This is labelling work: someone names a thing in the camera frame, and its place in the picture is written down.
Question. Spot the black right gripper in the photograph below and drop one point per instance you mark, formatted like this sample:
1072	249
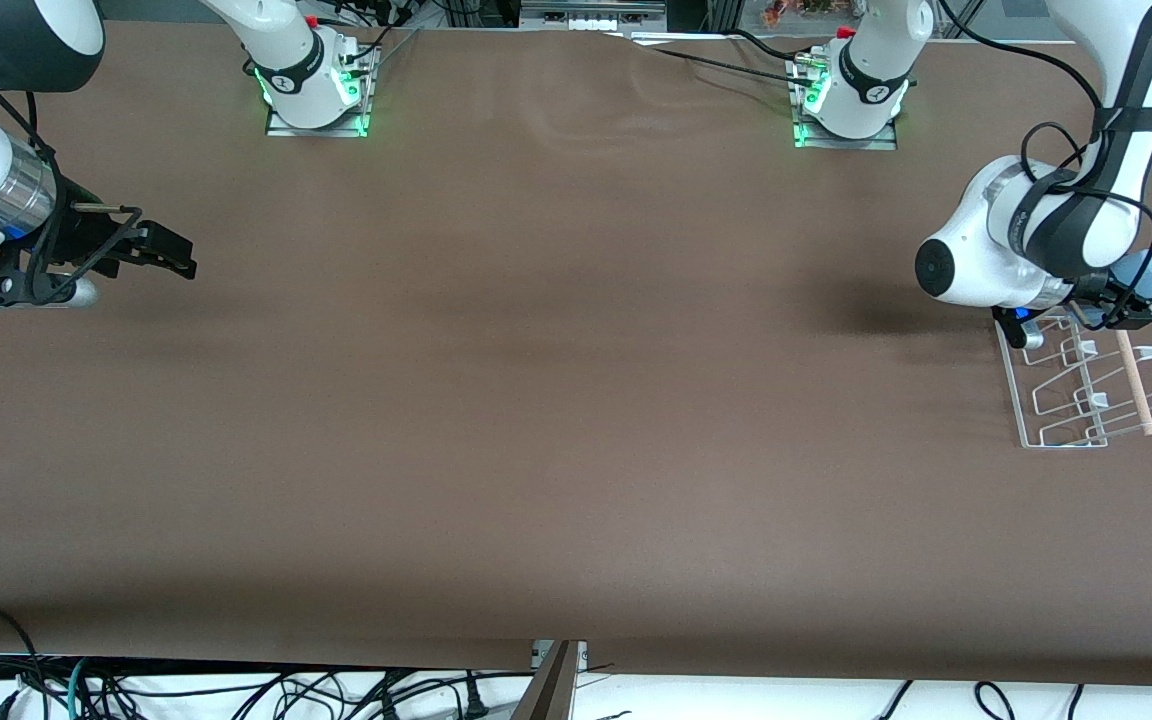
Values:
83	236

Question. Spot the brown table cover sheet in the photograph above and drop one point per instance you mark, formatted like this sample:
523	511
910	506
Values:
576	400

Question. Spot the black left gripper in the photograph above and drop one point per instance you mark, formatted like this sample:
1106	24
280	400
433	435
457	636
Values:
1104	291

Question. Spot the white power strip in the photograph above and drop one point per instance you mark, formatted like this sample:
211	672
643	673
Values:
586	20

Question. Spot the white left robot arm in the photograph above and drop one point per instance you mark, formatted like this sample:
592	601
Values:
986	240

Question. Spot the blue plastic cup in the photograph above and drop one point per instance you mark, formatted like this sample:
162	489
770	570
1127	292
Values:
1148	270

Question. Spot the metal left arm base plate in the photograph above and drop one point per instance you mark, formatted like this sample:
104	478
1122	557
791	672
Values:
881	142

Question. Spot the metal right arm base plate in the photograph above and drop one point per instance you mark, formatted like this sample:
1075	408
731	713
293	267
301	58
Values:
281	128

